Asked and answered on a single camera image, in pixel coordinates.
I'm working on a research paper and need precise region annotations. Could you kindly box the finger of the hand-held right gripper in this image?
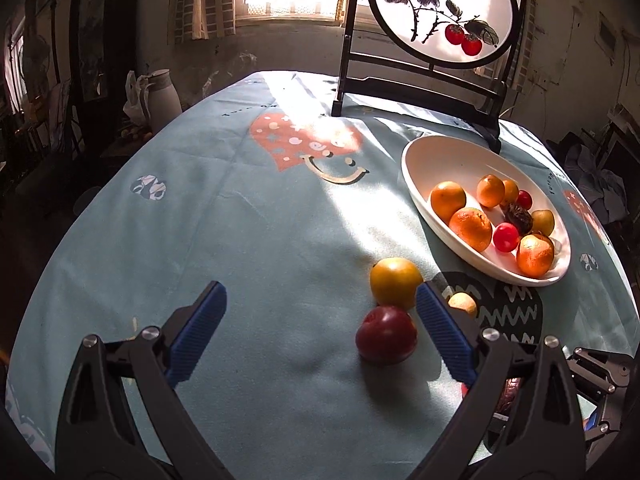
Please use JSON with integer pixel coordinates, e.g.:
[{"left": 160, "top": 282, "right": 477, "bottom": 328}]
[
  {"left": 566, "top": 346, "right": 635, "bottom": 397},
  {"left": 582, "top": 407, "right": 624, "bottom": 444}
]

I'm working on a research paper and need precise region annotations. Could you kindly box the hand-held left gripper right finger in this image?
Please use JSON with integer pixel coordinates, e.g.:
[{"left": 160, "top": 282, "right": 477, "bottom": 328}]
[{"left": 415, "top": 281, "right": 587, "bottom": 480}]

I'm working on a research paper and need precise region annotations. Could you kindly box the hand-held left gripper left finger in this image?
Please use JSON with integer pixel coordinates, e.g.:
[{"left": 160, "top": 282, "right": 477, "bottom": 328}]
[{"left": 54, "top": 280, "right": 228, "bottom": 480}]

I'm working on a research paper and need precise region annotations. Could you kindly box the small yellow-green fruit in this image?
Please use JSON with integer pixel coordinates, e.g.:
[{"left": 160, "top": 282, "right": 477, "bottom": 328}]
[{"left": 447, "top": 292, "right": 478, "bottom": 317}]

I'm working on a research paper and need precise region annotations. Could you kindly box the dark red apple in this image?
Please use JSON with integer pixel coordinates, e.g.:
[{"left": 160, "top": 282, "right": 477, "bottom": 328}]
[{"left": 355, "top": 306, "right": 418, "bottom": 365}]

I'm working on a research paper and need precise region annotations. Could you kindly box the yellow-brown pear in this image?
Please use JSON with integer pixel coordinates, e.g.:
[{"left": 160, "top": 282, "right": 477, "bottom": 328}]
[{"left": 370, "top": 258, "right": 424, "bottom": 309}]

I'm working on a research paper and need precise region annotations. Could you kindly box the large orange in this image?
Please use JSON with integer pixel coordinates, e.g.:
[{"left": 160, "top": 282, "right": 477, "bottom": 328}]
[{"left": 449, "top": 207, "right": 493, "bottom": 253}]

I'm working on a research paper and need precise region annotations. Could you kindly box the small tan fruit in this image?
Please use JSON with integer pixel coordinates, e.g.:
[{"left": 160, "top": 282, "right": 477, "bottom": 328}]
[{"left": 531, "top": 209, "right": 556, "bottom": 237}]

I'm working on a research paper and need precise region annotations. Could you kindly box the white oval plate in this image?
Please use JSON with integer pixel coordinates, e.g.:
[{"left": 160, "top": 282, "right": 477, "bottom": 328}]
[{"left": 401, "top": 135, "right": 572, "bottom": 287}]

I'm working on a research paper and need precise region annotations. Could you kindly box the light blue printed tablecloth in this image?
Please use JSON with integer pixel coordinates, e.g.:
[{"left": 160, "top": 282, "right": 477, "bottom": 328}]
[{"left": 7, "top": 71, "right": 640, "bottom": 472}]

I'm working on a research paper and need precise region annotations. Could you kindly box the pile of grey clothes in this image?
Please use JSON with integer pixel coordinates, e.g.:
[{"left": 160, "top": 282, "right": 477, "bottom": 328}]
[{"left": 560, "top": 132, "right": 632, "bottom": 226}]

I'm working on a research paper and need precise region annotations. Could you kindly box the white plastic bag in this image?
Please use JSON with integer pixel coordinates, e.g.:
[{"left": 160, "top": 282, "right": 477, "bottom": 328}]
[{"left": 123, "top": 71, "right": 149, "bottom": 125}]

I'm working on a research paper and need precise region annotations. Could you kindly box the white jug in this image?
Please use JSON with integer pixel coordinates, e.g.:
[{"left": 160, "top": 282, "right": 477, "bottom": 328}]
[{"left": 138, "top": 69, "right": 183, "bottom": 131}]

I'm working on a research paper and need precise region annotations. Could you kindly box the checked curtain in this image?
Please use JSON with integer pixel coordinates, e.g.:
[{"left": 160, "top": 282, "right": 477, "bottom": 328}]
[
  {"left": 515, "top": 25, "right": 534, "bottom": 92},
  {"left": 174, "top": 0, "right": 237, "bottom": 44}
]

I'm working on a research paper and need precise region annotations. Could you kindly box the painted round table screen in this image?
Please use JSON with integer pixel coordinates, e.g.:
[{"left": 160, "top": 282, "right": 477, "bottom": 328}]
[{"left": 331, "top": 0, "right": 531, "bottom": 154}]

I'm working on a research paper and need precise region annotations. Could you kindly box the dark framed wall scroll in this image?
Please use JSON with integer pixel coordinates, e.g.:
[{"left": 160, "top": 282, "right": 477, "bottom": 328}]
[{"left": 74, "top": 0, "right": 140, "bottom": 107}]

